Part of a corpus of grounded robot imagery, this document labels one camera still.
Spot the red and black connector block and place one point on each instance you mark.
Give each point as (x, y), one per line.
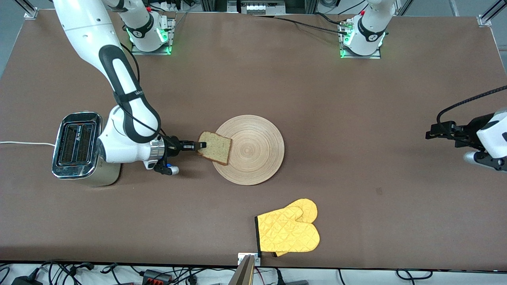
(156, 276)

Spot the metal table corner bracket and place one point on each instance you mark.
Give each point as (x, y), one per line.
(484, 20)
(31, 14)

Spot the silver two-slot toaster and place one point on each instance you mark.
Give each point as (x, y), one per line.
(79, 150)

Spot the slanted metal mount bar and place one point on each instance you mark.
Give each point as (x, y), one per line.
(242, 275)

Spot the white power strip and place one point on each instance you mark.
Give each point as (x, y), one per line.
(261, 7)

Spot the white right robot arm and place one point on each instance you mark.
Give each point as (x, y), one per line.
(130, 150)

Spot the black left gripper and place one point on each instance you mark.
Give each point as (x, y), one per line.
(466, 132)

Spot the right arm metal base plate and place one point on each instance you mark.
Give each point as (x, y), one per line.
(171, 33)

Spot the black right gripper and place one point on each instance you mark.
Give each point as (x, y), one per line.
(172, 144)

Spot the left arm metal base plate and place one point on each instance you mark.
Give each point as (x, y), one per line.
(376, 56)

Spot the small metal clamp bracket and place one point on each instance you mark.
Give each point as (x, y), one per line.
(240, 258)

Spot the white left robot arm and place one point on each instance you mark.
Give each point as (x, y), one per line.
(368, 35)

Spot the black power adapter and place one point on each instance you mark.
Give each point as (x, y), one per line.
(25, 281)

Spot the round wooden plate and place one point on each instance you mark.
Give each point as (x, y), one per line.
(253, 154)

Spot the yellow quilted oven mitt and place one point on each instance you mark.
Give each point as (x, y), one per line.
(307, 208)
(287, 233)

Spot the bread slice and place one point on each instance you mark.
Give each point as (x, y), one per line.
(218, 148)

